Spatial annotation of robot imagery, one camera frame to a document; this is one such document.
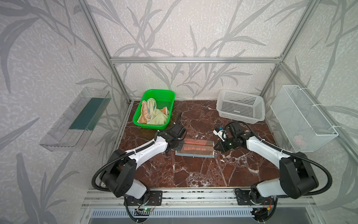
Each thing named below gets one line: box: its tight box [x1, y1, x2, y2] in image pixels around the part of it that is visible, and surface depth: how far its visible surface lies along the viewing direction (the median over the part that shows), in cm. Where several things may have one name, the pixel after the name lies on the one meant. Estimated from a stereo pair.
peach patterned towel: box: [137, 100, 151, 125], surface depth 105 cm
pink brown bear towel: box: [175, 138, 215, 159], surface depth 91 cm
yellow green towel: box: [146, 98, 168, 125], surface depth 105 cm
